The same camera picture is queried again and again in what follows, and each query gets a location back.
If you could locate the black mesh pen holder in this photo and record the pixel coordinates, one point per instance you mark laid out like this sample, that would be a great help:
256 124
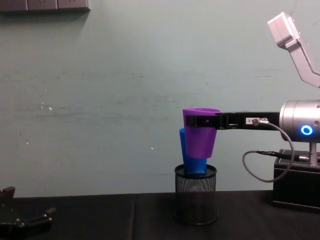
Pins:
196 197

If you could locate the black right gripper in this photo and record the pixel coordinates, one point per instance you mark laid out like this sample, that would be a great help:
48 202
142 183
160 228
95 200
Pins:
265 126

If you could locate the white wall socket plate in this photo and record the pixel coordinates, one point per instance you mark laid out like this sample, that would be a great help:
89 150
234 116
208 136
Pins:
73 3
12 4
42 4

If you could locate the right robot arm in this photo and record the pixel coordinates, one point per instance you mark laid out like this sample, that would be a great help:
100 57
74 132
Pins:
295 117

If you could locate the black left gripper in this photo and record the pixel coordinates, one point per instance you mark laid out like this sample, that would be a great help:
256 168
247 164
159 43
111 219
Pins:
10 231

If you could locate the black table cloth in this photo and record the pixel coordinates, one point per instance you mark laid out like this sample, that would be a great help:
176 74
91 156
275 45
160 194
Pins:
125 217

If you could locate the black stitched box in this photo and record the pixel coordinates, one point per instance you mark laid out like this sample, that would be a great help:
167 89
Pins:
297 190

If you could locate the purple plastic cup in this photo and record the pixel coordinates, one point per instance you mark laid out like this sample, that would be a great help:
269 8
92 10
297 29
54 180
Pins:
198 142

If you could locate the blue plastic cup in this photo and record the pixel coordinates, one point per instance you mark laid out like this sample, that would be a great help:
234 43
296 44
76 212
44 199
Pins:
193 165

